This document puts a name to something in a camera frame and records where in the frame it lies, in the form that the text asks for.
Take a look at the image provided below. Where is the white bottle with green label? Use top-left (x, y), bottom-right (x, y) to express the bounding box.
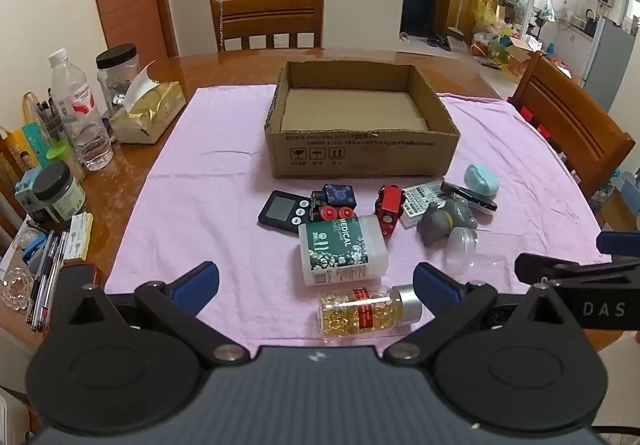
top-left (298, 215), bottom-right (390, 287)

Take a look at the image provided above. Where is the clear glass dish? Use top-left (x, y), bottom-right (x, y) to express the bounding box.
top-left (0, 267), bottom-right (37, 312)

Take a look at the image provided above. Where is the wooden chair with slatted back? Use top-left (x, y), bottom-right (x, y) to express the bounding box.
top-left (209, 0), bottom-right (326, 53)

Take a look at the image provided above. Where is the bottle with green cap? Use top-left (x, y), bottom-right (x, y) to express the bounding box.
top-left (46, 140), bottom-right (87, 182)

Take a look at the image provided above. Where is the pen holder with pens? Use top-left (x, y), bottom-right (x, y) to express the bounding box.
top-left (21, 88), bottom-right (68, 147)

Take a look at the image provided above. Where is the cardboard box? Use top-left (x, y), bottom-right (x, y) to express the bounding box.
top-left (264, 59), bottom-right (461, 179)

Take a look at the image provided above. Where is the bundle of pens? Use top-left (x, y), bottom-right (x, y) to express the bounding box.
top-left (26, 229), bottom-right (70, 334)

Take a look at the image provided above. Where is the clear plastic water bottle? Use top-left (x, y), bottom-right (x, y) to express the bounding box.
top-left (48, 48), bottom-right (115, 171)

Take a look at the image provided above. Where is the clear jar with black lid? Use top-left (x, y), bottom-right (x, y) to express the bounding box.
top-left (95, 43), bottom-right (139, 119)

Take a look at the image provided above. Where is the teal oval case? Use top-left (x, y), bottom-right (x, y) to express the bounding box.
top-left (464, 164), bottom-right (500, 199)

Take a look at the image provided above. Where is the pink cloth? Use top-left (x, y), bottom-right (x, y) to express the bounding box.
top-left (104, 84), bottom-right (613, 343)

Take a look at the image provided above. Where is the red toy train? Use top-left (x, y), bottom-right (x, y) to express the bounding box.
top-left (374, 184), bottom-right (407, 239)

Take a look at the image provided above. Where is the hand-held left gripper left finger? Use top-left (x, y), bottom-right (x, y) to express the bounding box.
top-left (44, 261), bottom-right (251, 368)

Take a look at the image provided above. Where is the clear bottle of golden capsules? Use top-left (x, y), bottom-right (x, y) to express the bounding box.
top-left (318, 283), bottom-right (424, 339)

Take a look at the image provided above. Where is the small yellow white box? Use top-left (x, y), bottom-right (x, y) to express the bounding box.
top-left (64, 212), bottom-right (95, 262)

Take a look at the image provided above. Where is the blue and black toy train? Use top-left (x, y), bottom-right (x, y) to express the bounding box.
top-left (309, 184), bottom-right (357, 222)

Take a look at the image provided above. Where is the black digital timer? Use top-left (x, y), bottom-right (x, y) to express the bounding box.
top-left (257, 190), bottom-right (312, 239)

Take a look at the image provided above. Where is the wooden chair with grooved back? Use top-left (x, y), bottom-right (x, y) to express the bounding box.
top-left (507, 50), bottom-right (637, 199)

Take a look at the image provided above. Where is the golden tissue box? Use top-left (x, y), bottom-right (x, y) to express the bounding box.
top-left (108, 61), bottom-right (187, 145)

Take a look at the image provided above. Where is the wooden cabinet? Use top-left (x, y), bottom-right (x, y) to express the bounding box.
top-left (442, 0), bottom-right (502, 45)

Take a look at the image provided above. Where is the clear plastic cup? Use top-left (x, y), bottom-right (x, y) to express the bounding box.
top-left (444, 227), bottom-right (528, 277)

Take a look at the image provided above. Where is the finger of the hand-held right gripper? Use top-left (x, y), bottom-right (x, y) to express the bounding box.
top-left (596, 230), bottom-right (640, 257)
top-left (514, 252), bottom-right (640, 287)

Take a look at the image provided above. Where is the yellow plastic bag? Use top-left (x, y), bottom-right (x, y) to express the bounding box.
top-left (472, 0), bottom-right (503, 35)

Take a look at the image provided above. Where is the grey elephant toy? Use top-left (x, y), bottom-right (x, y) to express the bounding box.
top-left (418, 198), bottom-right (479, 249)

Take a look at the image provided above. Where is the white labelled card pack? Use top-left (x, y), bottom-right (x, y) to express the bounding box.
top-left (399, 180), bottom-right (452, 229)

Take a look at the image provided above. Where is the grey refrigerator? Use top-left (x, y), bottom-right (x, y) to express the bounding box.
top-left (581, 15), bottom-right (637, 114)

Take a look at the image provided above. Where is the dark jar with black lid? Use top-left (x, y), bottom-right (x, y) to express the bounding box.
top-left (32, 160), bottom-right (87, 224)

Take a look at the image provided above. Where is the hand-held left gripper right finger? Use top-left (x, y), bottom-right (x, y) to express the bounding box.
top-left (383, 261), bottom-right (597, 368)

